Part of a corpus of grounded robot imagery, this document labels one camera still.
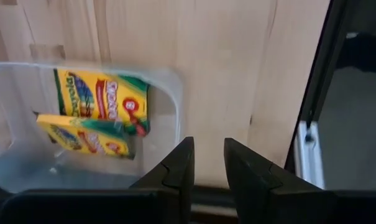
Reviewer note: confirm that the clear plastic container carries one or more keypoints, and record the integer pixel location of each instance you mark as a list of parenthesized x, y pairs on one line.
[(20, 93)]

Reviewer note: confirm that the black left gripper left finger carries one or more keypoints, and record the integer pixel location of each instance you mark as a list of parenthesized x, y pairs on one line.
[(178, 174)]

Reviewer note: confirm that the silver metal bracket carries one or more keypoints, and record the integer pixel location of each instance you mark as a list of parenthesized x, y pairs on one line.
[(309, 155)]

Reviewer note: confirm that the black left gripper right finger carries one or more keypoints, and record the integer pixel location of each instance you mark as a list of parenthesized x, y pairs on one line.
[(259, 193)]

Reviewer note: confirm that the yellow crayon box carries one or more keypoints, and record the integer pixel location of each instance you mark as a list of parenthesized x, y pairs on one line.
[(107, 96), (88, 140)]

